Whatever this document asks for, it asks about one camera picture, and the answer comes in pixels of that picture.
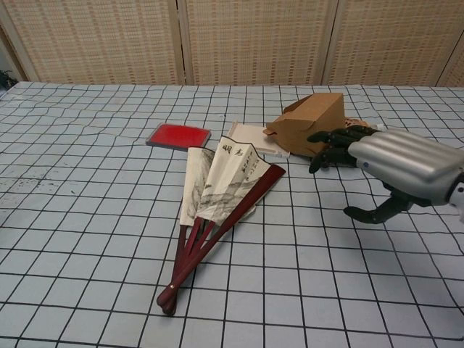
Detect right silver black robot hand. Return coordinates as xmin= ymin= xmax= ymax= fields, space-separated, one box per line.
xmin=307 ymin=126 xmax=460 ymax=224

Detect white plastic tray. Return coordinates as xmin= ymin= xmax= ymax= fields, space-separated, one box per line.
xmin=227 ymin=121 xmax=291 ymax=160

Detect red ink pad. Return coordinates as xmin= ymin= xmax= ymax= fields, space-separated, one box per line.
xmin=144 ymin=123 xmax=212 ymax=149

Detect brown cardboard box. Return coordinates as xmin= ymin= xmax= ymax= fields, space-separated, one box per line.
xmin=265 ymin=92 xmax=346 ymax=157

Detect dark red bead string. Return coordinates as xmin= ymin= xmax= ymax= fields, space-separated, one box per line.
xmin=343 ymin=116 xmax=381 ymax=131

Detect paper folding fan red ribs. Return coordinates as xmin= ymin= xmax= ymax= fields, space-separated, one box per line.
xmin=156 ymin=135 xmax=287 ymax=317

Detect woven bamboo screen panel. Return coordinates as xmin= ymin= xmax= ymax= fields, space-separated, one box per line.
xmin=331 ymin=0 xmax=464 ymax=88
xmin=179 ymin=0 xmax=336 ymax=86
xmin=0 ymin=0 xmax=183 ymax=85

